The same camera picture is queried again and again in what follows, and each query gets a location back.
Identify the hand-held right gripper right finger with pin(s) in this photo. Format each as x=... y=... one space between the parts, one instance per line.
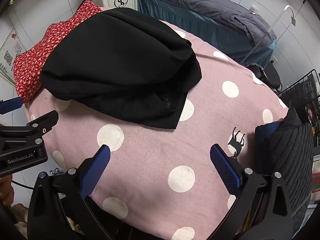
x=225 y=170

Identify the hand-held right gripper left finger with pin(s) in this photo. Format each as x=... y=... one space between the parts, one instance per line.
x=97 y=170

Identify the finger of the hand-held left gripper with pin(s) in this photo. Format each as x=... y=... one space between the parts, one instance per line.
x=43 y=121
x=11 y=105

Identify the black jacket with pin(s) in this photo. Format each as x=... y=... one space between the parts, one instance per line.
x=120 y=62

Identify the person's left hand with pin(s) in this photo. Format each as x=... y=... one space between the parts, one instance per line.
x=5 y=192

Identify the red floral cloth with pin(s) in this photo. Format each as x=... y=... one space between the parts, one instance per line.
x=37 y=55

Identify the blue cloth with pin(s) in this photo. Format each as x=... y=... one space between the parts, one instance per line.
x=267 y=132

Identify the beige cloth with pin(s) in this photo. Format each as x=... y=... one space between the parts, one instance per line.
x=21 y=215

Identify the pink polka-dot blanket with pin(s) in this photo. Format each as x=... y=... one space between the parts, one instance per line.
x=155 y=140

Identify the dark quilted jacket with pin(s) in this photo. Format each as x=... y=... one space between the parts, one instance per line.
x=297 y=150

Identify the black stool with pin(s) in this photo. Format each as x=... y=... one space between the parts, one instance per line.
x=271 y=76

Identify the teal bed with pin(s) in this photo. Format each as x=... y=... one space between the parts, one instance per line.
x=225 y=40

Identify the white lamp stand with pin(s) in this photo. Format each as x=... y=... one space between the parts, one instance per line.
x=293 y=20

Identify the grey blanket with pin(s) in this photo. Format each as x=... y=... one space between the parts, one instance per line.
x=200 y=2

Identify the wall poster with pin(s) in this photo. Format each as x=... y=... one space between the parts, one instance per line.
x=10 y=55

